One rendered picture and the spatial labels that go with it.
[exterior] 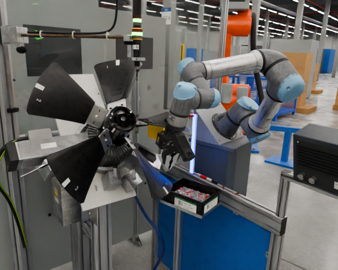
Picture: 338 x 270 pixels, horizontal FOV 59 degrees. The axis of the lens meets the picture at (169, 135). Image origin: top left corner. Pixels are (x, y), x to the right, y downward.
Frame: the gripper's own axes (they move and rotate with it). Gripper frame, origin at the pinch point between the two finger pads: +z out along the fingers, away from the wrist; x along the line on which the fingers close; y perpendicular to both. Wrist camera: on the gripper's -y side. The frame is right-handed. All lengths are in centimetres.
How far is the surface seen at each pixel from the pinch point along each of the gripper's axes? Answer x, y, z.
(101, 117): 15.9, 30.2, -9.4
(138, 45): 1, 35, -39
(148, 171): 5.8, 4.6, 2.5
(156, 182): 3.5, 0.5, 6.0
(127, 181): 6.0, 16.7, 17.4
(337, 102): -873, 268, 159
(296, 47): -939, 501, 67
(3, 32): 40, 87, -26
